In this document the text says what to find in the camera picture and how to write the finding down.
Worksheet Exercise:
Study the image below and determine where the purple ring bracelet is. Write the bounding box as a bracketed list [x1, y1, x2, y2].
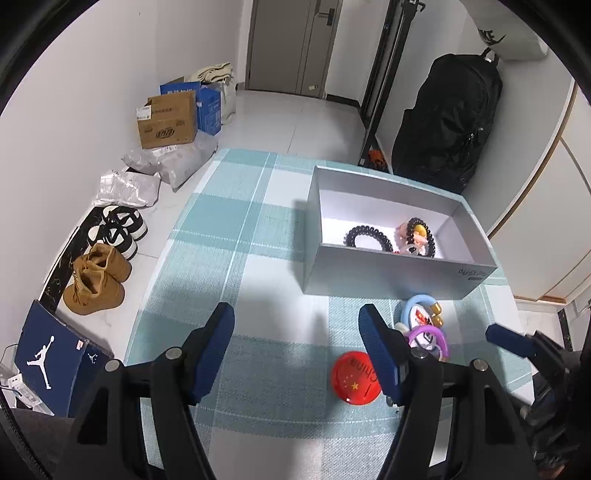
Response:
[403, 324, 451, 362]

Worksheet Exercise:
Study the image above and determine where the black bead bracelet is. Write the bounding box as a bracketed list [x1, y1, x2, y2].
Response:
[396, 216, 438, 258]

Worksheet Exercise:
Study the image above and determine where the red round badge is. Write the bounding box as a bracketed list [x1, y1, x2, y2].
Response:
[331, 351, 382, 406]

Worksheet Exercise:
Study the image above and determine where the grey door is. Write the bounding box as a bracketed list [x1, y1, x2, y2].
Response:
[245, 0, 342, 98]

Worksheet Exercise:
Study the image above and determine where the white nike bag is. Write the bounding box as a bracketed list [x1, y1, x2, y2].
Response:
[463, 0, 549, 61]

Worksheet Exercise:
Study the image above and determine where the grey phone box lid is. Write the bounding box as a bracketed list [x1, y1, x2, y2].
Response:
[301, 167, 498, 300]

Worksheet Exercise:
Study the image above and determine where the black backpack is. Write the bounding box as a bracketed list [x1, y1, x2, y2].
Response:
[392, 48, 503, 194]

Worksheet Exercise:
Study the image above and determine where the grey plastic parcel bag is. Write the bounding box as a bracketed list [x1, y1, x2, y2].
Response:
[122, 131, 218, 190]

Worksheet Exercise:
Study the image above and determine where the white cartoon charm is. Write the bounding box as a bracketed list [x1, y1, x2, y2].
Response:
[394, 306, 447, 353]

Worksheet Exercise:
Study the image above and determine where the black coil hair tie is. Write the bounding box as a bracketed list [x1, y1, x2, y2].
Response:
[341, 223, 395, 253]

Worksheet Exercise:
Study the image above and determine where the teal plaid tablecloth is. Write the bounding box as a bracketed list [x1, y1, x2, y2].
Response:
[125, 149, 533, 479]

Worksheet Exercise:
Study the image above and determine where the white plastic parcel bag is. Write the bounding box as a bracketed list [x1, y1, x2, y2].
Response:
[92, 170, 161, 209]

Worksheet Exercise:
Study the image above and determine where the light blue ring bracelet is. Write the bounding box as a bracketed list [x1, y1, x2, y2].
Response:
[399, 293, 445, 333]

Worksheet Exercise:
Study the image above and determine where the brown cardboard box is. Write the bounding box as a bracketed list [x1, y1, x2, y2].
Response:
[135, 90, 197, 149]

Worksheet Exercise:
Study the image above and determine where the brown suede boot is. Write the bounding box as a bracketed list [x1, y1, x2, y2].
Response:
[83, 243, 132, 283]
[62, 257, 124, 316]

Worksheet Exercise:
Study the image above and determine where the blue cardboard box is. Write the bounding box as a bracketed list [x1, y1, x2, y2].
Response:
[159, 82, 221, 136]

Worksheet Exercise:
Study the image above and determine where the blue jordan shoe box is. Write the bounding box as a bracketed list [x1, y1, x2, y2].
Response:
[15, 300, 113, 418]

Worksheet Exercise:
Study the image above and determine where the black white sneaker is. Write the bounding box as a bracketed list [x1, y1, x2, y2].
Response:
[101, 205, 148, 240]
[87, 222, 137, 260]

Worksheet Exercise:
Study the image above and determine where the black tripod stand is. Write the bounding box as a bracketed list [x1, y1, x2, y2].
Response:
[358, 0, 426, 172]

